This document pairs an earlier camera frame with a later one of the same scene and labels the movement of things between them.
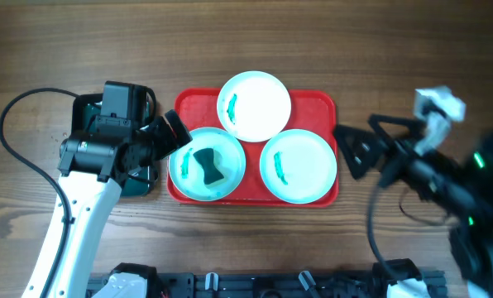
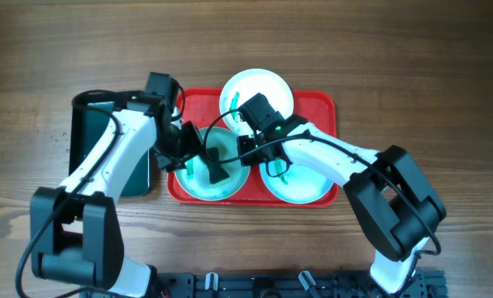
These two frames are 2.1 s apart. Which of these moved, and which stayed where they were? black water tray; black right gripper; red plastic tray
Moved: black right gripper
Stayed: red plastic tray; black water tray
